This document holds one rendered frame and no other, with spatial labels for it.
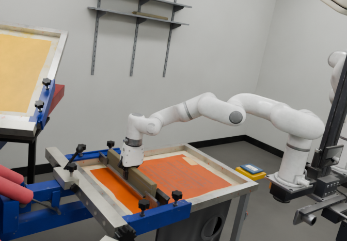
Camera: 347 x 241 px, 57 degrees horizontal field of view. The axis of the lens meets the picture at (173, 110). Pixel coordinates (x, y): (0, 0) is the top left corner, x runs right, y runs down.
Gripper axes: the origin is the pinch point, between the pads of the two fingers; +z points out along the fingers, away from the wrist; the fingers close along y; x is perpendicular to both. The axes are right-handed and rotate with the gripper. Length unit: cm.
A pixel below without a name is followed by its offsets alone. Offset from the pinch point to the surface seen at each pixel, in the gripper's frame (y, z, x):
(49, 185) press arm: -36.2, -2.5, -1.2
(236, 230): 75, 46, -14
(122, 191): -4.5, 6.0, -3.3
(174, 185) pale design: 21.2, 5.9, -8.5
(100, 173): -5.7, 6.1, 15.6
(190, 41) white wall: 206, -53, 200
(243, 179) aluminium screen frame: 56, 2, -23
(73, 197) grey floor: 40, 102, 143
